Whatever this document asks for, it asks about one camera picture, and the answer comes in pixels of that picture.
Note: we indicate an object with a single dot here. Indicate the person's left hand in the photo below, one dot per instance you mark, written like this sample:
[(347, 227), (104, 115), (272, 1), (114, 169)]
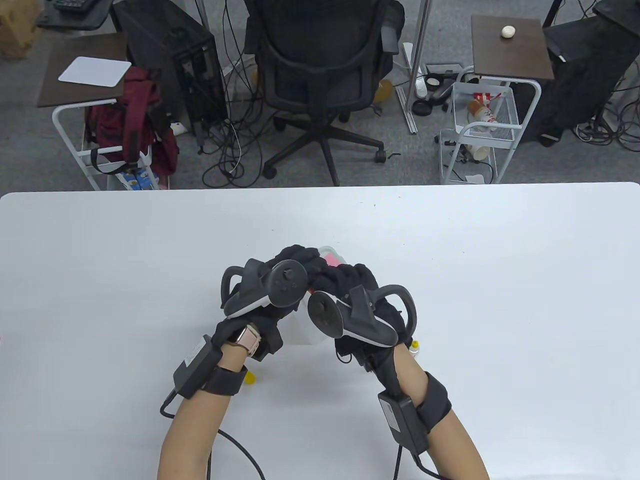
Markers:
[(272, 327)]

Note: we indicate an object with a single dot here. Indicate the person's right hand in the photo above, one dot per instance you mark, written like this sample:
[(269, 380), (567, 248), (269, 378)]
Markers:
[(345, 280)]

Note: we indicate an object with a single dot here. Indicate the pink card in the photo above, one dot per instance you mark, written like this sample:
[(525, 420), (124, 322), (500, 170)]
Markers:
[(330, 259)]

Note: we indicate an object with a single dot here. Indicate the clear plastic container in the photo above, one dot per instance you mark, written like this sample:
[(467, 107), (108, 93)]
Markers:
[(305, 325)]

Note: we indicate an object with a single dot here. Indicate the yellow liquid glue bottle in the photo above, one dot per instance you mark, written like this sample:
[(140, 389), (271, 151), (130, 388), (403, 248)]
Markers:
[(414, 349)]

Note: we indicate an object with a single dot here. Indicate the person's right forearm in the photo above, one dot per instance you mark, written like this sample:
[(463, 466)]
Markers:
[(450, 447)]

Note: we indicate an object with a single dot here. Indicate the person's left forearm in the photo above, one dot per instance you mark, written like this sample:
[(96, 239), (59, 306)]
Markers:
[(192, 432)]

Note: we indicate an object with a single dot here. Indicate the pink wristwatch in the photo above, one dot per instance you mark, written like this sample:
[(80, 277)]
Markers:
[(247, 340)]

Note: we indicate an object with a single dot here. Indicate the black and white controller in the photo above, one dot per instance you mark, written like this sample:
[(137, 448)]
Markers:
[(365, 322), (285, 285)]

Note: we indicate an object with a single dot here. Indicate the black elastic armband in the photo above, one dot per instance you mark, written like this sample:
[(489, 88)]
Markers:
[(435, 402), (226, 381)]

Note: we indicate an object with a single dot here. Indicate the black wrist battery box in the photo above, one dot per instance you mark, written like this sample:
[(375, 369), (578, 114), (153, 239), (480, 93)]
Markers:
[(404, 422), (196, 367)]

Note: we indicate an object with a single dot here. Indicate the black round lid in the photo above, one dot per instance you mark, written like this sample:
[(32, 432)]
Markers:
[(421, 108)]

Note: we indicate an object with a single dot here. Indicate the blue snack box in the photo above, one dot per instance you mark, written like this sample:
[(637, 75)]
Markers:
[(137, 180)]

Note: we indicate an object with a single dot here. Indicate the orange and white paper cup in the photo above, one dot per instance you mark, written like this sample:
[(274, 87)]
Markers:
[(482, 112)]

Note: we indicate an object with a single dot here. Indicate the white power adapter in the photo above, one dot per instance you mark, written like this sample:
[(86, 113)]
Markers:
[(178, 128)]

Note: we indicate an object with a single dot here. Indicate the black office chair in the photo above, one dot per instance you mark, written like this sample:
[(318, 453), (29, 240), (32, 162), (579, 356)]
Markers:
[(315, 55)]

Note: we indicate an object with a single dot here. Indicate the red and white packet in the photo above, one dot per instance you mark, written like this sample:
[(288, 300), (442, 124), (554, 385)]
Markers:
[(485, 96)]

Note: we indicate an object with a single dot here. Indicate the dark red backpack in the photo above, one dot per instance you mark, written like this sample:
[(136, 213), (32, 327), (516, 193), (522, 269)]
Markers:
[(130, 115)]

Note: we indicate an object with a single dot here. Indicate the brown top side table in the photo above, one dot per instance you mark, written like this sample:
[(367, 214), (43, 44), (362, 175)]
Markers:
[(510, 55), (60, 90)]

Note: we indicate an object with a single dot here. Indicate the black computer tower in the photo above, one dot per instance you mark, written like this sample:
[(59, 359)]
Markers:
[(165, 45)]

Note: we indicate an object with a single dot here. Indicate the small white round object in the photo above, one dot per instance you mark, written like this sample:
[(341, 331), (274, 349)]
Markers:
[(508, 32)]

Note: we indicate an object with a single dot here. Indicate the white rectangular pad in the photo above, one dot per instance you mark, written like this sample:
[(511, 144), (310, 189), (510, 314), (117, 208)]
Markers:
[(95, 71)]

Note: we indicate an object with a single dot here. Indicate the large black case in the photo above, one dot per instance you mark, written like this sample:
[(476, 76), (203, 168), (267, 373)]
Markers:
[(580, 65)]

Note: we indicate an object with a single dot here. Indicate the black keyboard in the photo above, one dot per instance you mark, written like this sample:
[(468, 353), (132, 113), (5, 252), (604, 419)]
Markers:
[(72, 4)]

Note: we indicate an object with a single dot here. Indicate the brown cardboard box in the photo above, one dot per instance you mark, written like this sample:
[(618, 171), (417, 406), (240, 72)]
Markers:
[(15, 35)]

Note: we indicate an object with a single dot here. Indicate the silver aluminium post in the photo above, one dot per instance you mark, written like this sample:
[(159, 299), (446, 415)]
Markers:
[(202, 12), (420, 30)]

